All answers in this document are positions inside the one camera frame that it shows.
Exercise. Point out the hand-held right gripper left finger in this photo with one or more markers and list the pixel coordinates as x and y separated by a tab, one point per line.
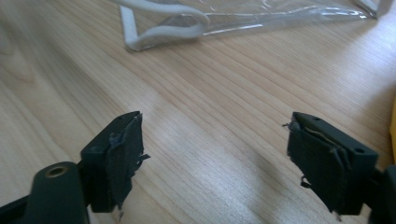
115	161

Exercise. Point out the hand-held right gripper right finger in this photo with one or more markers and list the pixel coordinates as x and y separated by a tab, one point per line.
330	165

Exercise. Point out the yellow object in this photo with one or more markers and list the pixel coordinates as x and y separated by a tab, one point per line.
393	124

